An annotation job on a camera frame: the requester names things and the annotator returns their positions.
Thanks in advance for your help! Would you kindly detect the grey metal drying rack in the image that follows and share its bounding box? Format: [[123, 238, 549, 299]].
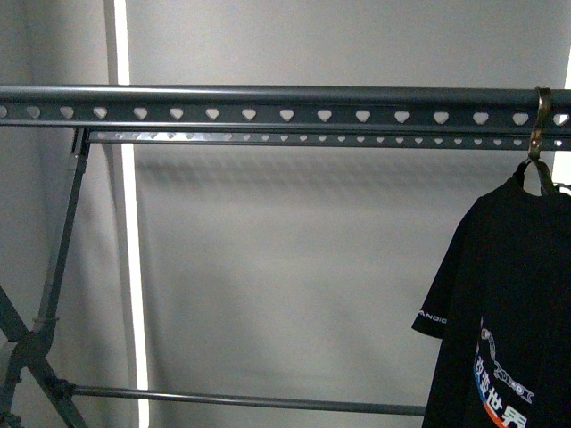
[[1, 86, 570, 427]]

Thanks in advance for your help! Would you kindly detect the black printed t-shirt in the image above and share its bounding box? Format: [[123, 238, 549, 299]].
[[413, 171, 570, 427]]

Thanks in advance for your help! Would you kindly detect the metal clothes hanger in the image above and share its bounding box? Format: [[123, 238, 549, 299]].
[[514, 87, 570, 196]]

